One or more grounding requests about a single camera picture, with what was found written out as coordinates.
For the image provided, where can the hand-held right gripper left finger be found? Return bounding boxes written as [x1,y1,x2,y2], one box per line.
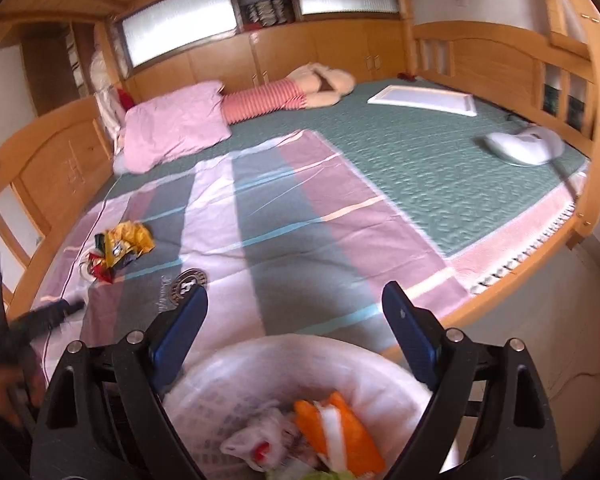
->
[30,285,211,480]

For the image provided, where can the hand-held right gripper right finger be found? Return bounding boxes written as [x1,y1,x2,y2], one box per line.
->
[382,281,564,480]

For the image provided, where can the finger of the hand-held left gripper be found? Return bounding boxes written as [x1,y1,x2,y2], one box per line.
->
[27,298,87,337]

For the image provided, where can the white plastic wrapper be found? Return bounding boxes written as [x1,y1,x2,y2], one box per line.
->
[77,249,101,279]

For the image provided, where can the red wrapper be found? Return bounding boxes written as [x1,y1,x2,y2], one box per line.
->
[89,255,117,284]

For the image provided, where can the white waste basket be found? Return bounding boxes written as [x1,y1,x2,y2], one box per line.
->
[162,335,439,480]

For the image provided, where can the yellow snack wrapper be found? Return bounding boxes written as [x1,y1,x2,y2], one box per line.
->
[102,221,155,267]

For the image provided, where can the orange white wrapper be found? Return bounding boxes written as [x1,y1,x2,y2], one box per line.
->
[293,391,386,477]

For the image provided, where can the person's left hand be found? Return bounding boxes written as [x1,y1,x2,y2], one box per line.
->
[0,357,47,427]

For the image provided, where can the pink mattress pad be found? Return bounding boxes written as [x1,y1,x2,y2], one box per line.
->
[449,174,590,297]

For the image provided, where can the pink grey striped bedsheet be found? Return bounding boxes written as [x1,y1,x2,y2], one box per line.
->
[30,130,474,391]

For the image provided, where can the green quilted mattress cover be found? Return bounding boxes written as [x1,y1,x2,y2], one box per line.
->
[111,77,592,262]

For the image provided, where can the pink pillow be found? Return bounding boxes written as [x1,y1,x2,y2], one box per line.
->
[122,81,233,174]

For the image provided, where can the white handheld appliance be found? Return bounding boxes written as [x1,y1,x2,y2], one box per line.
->
[480,125,566,167]

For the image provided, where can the white stuffed plastic bag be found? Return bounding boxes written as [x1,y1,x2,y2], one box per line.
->
[89,50,127,142]

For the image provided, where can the white flat tray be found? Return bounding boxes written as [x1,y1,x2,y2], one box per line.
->
[367,85,479,119]

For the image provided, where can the wooden bookshelf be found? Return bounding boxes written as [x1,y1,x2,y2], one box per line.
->
[19,22,112,117]

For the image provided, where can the striped plush toy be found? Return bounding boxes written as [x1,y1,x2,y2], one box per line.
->
[222,62,357,126]

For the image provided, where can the wide frosted glass window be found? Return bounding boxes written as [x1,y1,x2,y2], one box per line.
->
[119,0,242,69]

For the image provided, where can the stack of folded clothes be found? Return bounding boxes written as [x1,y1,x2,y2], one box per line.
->
[235,0,296,32]

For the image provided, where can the wooden bed frame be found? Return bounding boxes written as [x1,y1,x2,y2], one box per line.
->
[0,19,600,362]

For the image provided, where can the wooden wall cabinet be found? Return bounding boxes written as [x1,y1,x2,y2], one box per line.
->
[122,16,412,105]

